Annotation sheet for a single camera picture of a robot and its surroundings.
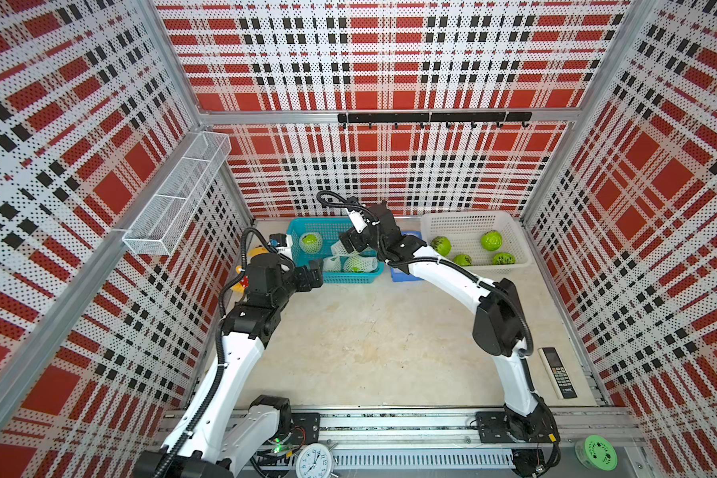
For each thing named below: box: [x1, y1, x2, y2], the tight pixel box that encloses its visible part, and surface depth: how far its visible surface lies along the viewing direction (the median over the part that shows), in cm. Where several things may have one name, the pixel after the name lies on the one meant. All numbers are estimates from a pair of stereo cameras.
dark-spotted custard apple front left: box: [430, 236, 453, 256], surface depth 107 cm
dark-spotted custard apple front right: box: [491, 251, 517, 265], surface depth 103 cm
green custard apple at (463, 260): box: [453, 253, 474, 267], surface depth 103 cm
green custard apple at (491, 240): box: [479, 230, 503, 251], surface depth 109 cm
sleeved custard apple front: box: [342, 255, 379, 273], surface depth 100 cm
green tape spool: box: [574, 434, 619, 472], surface depth 68 cm
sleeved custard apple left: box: [298, 232, 324, 255], surface depth 108 cm
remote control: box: [537, 346, 579, 400], surface depth 83 cm
